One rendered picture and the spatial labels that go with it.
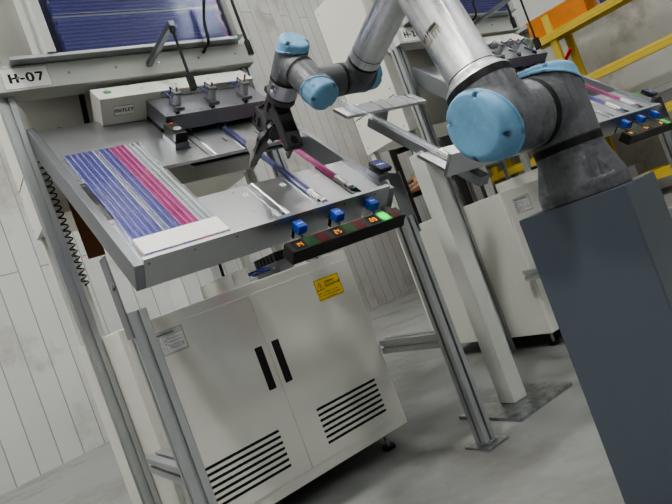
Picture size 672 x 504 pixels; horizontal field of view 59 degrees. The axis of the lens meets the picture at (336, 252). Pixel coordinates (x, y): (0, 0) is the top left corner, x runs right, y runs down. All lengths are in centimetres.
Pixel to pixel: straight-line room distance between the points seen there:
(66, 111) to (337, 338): 106
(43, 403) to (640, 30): 777
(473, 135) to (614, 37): 803
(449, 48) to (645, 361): 58
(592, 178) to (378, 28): 57
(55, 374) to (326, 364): 280
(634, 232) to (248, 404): 104
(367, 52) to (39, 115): 104
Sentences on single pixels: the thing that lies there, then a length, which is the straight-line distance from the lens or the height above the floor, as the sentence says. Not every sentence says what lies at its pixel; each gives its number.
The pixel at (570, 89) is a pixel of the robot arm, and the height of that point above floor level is 72.
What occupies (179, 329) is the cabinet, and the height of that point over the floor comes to 57.
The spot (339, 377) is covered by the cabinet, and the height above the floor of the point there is 28.
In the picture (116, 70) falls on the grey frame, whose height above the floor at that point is 134.
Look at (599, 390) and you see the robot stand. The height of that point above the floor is 24.
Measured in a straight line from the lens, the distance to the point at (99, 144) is 174.
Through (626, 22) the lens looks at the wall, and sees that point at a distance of 894.
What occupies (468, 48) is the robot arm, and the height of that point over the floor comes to 84.
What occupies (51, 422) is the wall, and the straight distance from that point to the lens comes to 427.
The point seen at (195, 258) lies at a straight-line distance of 129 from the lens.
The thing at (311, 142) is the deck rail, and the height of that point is 95.
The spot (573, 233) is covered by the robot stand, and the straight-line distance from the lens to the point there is 104.
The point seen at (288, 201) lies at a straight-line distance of 147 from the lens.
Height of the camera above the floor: 60
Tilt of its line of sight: 1 degrees up
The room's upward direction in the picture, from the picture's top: 20 degrees counter-clockwise
